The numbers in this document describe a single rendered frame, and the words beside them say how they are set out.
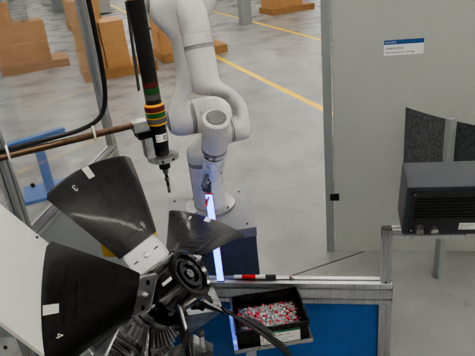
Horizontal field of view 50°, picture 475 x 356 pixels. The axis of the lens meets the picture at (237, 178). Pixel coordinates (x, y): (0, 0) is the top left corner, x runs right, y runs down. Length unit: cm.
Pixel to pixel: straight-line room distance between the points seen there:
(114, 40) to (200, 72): 719
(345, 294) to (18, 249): 99
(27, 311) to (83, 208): 25
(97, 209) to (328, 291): 83
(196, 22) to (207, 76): 15
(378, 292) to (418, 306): 128
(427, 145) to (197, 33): 172
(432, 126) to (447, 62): 35
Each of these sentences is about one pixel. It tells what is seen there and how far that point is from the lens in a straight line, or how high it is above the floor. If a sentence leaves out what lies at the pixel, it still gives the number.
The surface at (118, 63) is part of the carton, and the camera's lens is 875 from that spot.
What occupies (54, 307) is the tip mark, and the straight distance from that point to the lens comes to 96.
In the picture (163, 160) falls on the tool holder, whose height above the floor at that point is 147.
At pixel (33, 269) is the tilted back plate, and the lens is 130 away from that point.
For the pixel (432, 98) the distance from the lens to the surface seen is 298.
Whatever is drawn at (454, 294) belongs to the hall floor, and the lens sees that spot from 311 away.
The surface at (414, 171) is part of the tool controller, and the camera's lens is 151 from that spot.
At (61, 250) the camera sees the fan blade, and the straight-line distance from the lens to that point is 97.
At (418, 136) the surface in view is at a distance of 295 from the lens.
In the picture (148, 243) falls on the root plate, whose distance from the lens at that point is 120.
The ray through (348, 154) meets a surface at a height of 68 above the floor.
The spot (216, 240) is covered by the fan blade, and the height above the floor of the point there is 117.
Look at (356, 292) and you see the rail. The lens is 171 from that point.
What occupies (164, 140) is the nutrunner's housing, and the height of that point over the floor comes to 151.
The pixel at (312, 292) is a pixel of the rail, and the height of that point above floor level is 82.
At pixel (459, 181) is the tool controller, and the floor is 123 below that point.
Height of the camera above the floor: 189
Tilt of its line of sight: 25 degrees down
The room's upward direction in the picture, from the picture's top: 6 degrees counter-clockwise
